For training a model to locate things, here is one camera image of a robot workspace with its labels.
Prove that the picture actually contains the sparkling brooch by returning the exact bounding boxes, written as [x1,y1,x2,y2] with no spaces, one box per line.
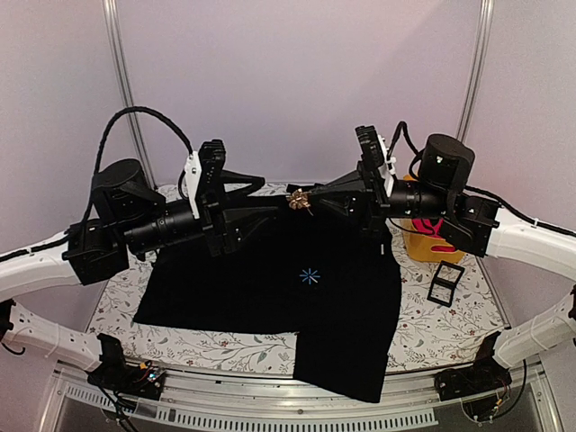
[286,188,312,215]

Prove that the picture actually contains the black t-shirt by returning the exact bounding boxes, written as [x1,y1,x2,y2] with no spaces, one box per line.
[134,209,401,403]

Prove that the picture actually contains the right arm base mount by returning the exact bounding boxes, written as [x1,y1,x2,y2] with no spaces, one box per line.
[434,331,512,401]

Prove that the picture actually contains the aluminium front rail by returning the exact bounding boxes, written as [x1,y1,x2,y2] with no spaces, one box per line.
[36,357,570,431]

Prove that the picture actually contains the black brooch display box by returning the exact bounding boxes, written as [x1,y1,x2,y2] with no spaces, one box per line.
[427,261,464,307]

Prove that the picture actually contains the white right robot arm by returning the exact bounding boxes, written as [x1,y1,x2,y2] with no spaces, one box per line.
[307,126,575,392]

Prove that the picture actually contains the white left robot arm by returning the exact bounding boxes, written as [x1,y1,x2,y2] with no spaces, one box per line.
[15,253,296,374]

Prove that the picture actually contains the aluminium corner post left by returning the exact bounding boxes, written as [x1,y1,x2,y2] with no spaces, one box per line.
[102,0,158,188]

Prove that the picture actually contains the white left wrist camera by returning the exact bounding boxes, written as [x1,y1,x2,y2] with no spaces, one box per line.
[184,150,202,220]

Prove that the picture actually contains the aluminium corner post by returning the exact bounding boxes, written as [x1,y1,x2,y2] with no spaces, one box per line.
[456,0,495,141]
[102,0,158,188]

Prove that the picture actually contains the magenta cloth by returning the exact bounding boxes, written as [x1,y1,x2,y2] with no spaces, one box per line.
[411,219,456,253]

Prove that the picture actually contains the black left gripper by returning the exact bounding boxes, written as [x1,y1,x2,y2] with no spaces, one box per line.
[122,170,279,256]

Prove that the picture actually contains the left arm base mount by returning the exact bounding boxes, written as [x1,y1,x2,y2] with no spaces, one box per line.
[87,334,166,401]

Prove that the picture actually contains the floral tablecloth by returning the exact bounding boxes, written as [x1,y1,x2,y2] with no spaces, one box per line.
[87,181,509,375]

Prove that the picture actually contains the yellow plastic basket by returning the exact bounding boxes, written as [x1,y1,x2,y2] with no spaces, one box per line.
[401,173,472,265]

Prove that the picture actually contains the aluminium corner post right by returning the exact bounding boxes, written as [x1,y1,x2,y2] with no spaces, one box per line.
[456,0,495,141]

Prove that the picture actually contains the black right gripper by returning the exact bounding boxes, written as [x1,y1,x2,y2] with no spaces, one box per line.
[308,160,451,238]

